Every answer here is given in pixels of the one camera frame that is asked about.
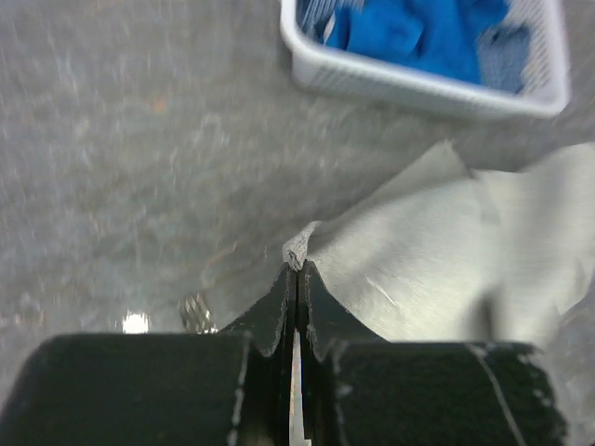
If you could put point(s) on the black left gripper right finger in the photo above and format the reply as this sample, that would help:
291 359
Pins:
360 389

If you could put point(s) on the blue checkered cloth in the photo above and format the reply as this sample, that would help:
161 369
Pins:
503 50

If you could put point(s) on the grey cloth napkin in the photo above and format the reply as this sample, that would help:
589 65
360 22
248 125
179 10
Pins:
444 252

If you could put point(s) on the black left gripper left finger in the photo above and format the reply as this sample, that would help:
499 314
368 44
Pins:
227 388

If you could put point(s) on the white perforated plastic basket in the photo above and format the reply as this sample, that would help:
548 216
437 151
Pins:
547 84

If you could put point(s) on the blue towel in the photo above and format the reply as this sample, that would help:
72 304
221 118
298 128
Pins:
439 37

